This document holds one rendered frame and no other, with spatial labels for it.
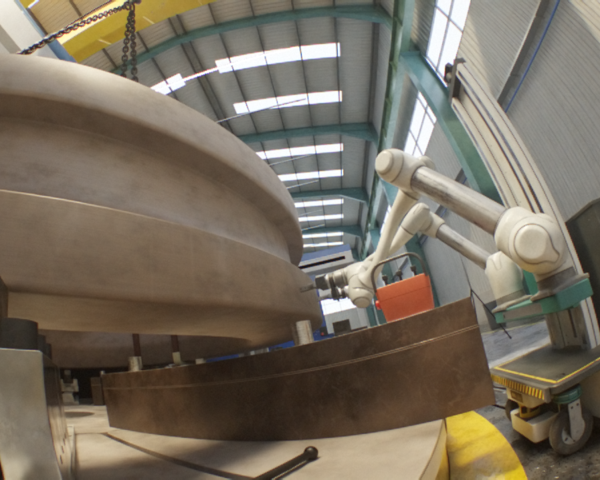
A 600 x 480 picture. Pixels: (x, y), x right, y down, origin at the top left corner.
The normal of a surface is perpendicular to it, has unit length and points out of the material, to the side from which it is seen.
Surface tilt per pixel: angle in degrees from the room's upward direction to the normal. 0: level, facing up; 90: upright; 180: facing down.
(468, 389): 90
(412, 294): 97
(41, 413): 90
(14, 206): 90
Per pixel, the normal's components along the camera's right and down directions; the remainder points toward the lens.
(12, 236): 0.65, -0.40
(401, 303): -0.42, -0.14
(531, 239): -0.73, -0.01
